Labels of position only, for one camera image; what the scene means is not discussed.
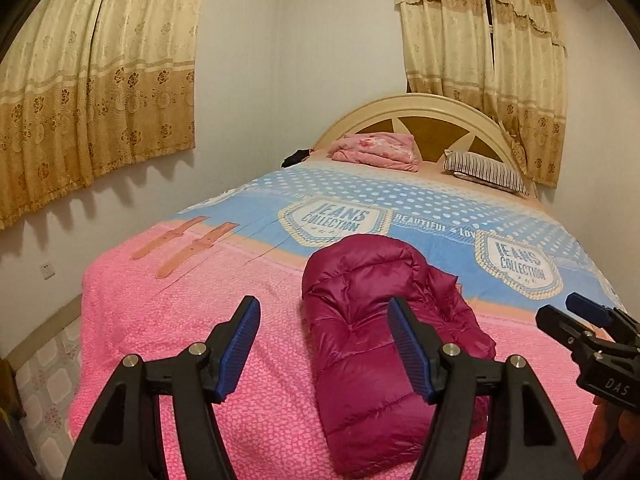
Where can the dark cloth beside bed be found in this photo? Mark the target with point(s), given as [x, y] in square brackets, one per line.
[295, 158]

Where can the folded pink floral quilt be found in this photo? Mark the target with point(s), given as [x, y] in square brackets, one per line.
[380, 150]

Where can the golden floral curtain panel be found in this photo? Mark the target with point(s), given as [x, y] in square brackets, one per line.
[530, 85]
[445, 45]

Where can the cream wooden headboard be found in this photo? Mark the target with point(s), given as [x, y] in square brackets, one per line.
[360, 115]

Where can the wide golden floral curtain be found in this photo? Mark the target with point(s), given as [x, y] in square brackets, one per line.
[100, 85]

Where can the striped pillow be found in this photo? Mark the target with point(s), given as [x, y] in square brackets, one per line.
[485, 170]

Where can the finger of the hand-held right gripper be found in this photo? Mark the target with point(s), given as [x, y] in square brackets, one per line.
[560, 325]
[590, 307]

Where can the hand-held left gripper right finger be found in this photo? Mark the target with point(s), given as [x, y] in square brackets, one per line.
[410, 350]

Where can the magenta puffer jacket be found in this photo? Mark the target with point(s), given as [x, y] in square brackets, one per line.
[365, 320]

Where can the bed with pink blue cover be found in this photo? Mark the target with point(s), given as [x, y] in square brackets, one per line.
[175, 310]

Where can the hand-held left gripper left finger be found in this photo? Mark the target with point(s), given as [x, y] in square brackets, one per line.
[240, 345]

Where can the white wall socket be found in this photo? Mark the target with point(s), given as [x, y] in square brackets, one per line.
[47, 270]

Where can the person's right forearm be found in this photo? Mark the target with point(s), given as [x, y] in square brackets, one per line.
[615, 435]

